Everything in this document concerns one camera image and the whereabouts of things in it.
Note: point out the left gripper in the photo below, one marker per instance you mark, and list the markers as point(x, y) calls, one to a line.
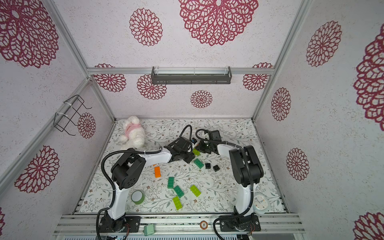
point(191, 156)

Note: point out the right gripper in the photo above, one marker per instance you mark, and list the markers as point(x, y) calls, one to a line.
point(202, 147)

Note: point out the lime lego brick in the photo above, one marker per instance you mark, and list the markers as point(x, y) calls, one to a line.
point(197, 153)
point(177, 203)
point(195, 191)

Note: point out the dark green lego brick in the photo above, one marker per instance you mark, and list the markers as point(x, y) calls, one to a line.
point(199, 164)
point(179, 191)
point(171, 182)

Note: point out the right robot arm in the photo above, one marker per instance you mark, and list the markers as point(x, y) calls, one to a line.
point(247, 171)

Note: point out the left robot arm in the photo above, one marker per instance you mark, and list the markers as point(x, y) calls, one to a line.
point(123, 168)

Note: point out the black small lego near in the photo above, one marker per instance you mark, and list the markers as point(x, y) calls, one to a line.
point(216, 168)

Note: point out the orange lego brick near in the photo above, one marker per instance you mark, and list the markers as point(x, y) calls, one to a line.
point(157, 172)

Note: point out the lime lego brick bottom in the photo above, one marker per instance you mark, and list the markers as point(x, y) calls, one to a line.
point(177, 203)

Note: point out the white plush bunny pink shirt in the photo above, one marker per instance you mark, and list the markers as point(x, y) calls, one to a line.
point(134, 134)

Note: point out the green tape roll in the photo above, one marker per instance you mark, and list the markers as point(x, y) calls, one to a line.
point(138, 197)

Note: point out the white round clock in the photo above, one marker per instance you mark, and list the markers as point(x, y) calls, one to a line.
point(261, 204)

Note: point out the round orange sticker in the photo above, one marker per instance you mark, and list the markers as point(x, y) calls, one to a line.
point(203, 225)

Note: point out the green connector block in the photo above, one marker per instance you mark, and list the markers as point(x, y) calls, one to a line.
point(149, 230)

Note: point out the black wire basket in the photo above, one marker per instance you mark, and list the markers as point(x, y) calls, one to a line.
point(63, 119)

